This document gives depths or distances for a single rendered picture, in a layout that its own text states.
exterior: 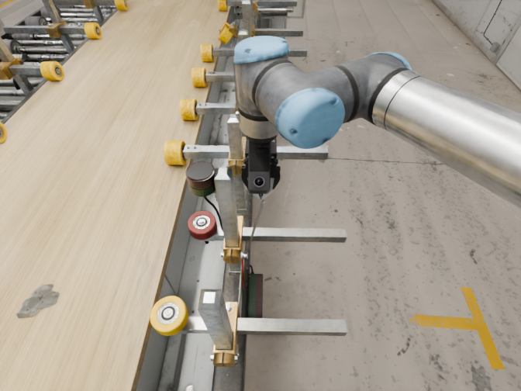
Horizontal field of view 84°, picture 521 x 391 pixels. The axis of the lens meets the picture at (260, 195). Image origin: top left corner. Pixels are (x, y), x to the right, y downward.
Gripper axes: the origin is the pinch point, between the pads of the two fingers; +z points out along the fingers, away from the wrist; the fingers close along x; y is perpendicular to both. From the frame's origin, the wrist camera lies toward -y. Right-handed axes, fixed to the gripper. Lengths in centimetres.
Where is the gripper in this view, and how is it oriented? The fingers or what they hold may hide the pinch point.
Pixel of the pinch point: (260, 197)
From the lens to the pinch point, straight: 73.2
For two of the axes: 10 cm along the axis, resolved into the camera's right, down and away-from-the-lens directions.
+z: 0.0, 6.5, 7.6
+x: -10.0, -0.1, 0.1
